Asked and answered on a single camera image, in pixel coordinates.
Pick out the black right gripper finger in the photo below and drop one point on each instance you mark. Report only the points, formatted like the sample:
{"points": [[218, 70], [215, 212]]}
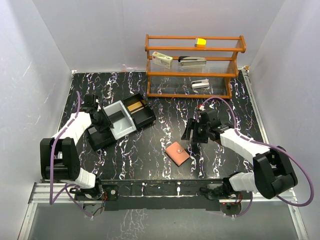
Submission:
{"points": [[195, 144], [189, 127]]}

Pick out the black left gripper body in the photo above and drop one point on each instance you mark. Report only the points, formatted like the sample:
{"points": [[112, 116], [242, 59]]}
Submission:
{"points": [[102, 124]]}

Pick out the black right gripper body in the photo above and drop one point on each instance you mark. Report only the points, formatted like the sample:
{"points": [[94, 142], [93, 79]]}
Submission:
{"points": [[200, 131]]}

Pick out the pink leather card holder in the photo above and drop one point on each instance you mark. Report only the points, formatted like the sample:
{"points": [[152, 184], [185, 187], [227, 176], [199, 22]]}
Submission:
{"points": [[177, 153]]}

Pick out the black white organizer tray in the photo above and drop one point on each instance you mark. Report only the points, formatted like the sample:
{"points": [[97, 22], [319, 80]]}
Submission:
{"points": [[122, 121]]}

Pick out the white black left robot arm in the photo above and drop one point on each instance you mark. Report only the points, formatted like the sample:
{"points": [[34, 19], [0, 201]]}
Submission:
{"points": [[59, 159]]}

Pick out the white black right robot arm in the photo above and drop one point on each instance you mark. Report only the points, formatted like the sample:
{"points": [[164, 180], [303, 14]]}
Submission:
{"points": [[272, 172]]}

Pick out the gold card in tray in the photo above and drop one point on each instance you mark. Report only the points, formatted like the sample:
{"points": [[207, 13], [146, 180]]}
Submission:
{"points": [[135, 106]]}

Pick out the white hole punch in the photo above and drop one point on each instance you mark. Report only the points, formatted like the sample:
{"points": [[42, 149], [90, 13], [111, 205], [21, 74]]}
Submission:
{"points": [[200, 84]]}

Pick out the orange wooden shelf rack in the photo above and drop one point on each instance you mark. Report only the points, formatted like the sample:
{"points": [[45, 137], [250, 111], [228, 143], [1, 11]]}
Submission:
{"points": [[221, 68]]}

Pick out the grey black stapler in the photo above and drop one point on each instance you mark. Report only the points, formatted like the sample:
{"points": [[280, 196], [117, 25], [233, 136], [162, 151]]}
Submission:
{"points": [[191, 61]]}

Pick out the white staples box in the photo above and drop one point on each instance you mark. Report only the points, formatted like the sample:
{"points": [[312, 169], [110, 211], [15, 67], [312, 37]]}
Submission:
{"points": [[162, 60]]}

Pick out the yellow white small box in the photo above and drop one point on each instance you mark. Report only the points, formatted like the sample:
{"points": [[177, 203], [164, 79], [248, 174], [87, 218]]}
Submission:
{"points": [[200, 42]]}

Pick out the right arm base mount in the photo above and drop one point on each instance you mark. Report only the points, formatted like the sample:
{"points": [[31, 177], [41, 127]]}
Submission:
{"points": [[230, 201]]}

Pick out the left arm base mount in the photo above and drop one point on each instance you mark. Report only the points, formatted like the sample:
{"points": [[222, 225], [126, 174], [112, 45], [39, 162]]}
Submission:
{"points": [[101, 192]]}

